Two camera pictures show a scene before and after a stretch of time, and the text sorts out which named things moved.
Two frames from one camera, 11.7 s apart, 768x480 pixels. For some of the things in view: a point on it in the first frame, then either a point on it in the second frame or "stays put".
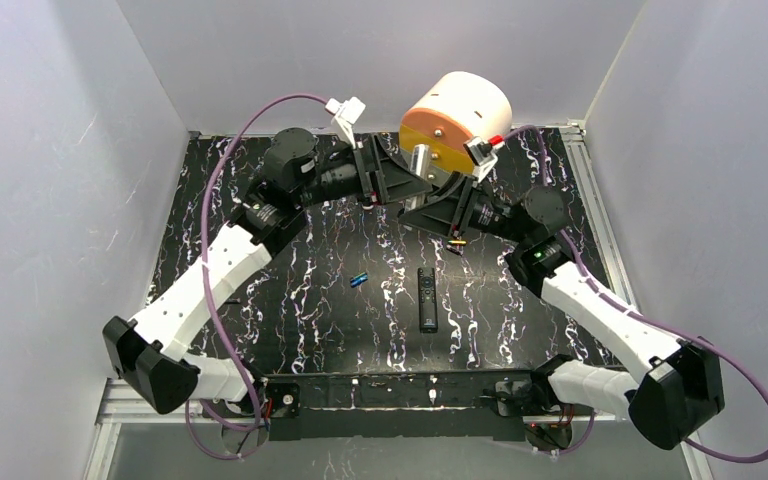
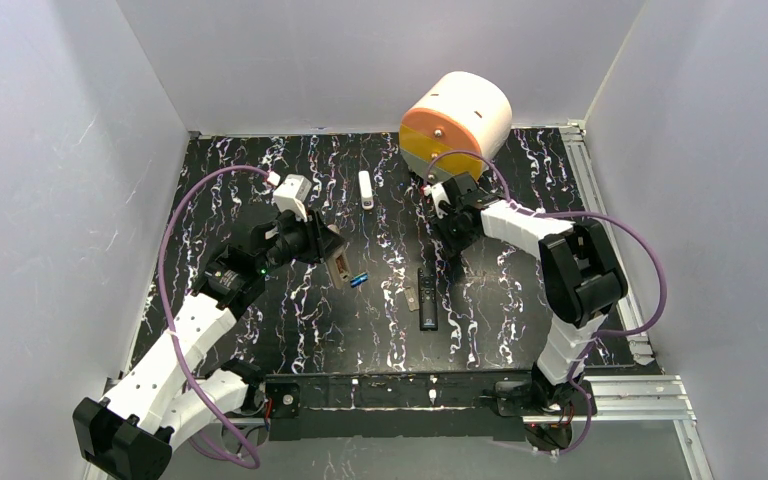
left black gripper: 366,171 -> 321,236
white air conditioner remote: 420,165 -> 339,267
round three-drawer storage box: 456,108 stays put
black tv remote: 427,299 stays put
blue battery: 358,279 stays put
